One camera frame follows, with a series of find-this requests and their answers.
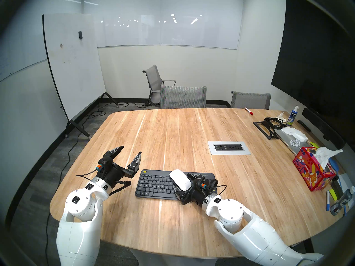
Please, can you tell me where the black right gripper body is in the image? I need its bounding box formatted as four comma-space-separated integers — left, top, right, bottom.
180, 178, 214, 206

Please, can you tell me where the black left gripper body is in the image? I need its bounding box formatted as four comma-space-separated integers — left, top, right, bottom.
96, 157, 135, 188

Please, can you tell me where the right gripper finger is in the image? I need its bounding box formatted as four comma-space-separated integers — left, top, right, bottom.
186, 173, 206, 183
173, 186, 189, 199

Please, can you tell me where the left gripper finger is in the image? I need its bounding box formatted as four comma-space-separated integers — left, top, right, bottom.
128, 151, 142, 174
103, 146, 124, 158

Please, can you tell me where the white computer mouse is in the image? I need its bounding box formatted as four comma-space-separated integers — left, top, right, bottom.
169, 169, 192, 191

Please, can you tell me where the silver table power outlet box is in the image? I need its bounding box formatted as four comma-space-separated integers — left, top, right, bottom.
208, 141, 251, 155

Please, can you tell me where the grey mesh chair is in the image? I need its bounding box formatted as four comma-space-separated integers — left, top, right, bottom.
231, 91, 271, 110
160, 85, 207, 109

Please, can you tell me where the black laptop stand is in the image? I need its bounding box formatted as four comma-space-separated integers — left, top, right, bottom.
253, 121, 280, 140

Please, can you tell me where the grey office chair with armrests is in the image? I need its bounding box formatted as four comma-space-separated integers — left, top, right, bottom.
143, 65, 176, 105

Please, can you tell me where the mobile whiteboard on black stand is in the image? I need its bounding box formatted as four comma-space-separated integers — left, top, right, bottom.
42, 13, 120, 138

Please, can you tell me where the grey mesh chair right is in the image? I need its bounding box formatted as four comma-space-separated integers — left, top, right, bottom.
231, 91, 271, 110

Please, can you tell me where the silver closed laptop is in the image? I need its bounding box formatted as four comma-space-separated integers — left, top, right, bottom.
275, 129, 315, 155

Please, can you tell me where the white power adapter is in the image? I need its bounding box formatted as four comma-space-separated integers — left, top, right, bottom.
282, 127, 308, 142

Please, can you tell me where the whiteboard cleaner spray bottle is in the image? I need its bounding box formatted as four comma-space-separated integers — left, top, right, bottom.
287, 106, 299, 126

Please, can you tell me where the colourful floral tissue box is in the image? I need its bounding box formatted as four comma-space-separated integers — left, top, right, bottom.
293, 147, 336, 192

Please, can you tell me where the black table leg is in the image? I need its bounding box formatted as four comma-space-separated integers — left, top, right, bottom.
304, 239, 315, 262

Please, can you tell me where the white tissue sheet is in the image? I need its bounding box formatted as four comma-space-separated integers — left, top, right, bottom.
315, 147, 343, 170

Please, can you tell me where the black video conference bar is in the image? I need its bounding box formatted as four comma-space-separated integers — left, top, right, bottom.
302, 108, 346, 149

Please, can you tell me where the grey black handheld device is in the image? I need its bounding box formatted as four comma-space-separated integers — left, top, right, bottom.
330, 189, 354, 216

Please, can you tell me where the white paper sheet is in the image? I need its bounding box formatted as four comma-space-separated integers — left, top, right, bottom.
339, 173, 355, 194

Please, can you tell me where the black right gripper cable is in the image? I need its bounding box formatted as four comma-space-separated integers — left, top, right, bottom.
205, 179, 227, 197

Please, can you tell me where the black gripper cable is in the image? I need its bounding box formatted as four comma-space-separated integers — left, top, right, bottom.
205, 179, 227, 197
76, 170, 98, 181

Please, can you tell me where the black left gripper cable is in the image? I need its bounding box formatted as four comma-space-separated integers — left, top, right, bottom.
76, 170, 98, 181

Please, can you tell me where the dark grey wireless keyboard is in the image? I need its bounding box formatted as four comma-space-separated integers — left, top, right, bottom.
135, 169, 215, 199

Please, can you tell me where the black floor cable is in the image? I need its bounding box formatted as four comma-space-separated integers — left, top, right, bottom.
45, 101, 153, 266

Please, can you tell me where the coiled black cable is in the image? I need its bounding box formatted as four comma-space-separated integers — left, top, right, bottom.
263, 117, 287, 129

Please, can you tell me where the large glass wall whiteboard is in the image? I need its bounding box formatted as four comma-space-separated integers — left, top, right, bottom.
83, 0, 244, 50

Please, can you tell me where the side glass wall board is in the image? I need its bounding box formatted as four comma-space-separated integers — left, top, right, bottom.
0, 0, 83, 83

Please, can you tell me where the large black wall screen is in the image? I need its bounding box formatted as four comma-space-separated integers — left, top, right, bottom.
271, 0, 355, 124

